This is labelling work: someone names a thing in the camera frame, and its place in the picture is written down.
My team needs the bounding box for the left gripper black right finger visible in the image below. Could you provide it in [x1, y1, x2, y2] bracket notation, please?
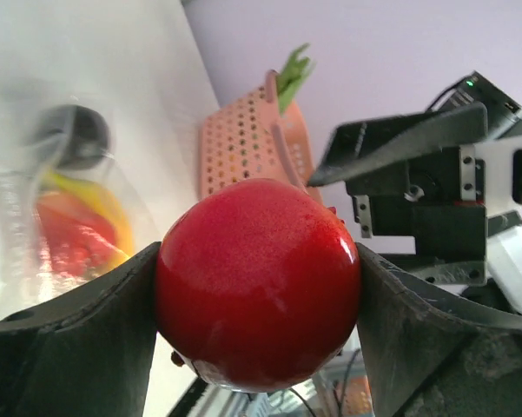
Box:
[357, 245, 522, 416]

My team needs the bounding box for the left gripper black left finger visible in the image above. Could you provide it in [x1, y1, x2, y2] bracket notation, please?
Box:
[0, 242, 160, 417]

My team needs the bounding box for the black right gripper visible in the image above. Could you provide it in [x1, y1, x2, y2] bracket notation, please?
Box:
[307, 103, 487, 285]

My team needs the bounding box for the green fake leafy vegetable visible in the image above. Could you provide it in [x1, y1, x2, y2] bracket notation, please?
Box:
[275, 43, 314, 116]

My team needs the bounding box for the clear zip top bag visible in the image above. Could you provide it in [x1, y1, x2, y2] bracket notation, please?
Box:
[0, 80, 156, 316]

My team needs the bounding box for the red fake tomato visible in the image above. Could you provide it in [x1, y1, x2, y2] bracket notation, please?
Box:
[155, 179, 361, 393]

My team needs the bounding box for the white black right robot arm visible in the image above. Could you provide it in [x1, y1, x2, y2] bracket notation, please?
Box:
[307, 72, 522, 315]

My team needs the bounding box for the dark fake avocado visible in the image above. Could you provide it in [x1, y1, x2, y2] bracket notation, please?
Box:
[36, 104, 110, 170]

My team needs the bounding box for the pink plastic basket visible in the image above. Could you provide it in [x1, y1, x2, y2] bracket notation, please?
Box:
[199, 70, 314, 198]

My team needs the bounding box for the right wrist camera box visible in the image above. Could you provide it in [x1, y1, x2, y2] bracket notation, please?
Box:
[475, 134, 522, 218]

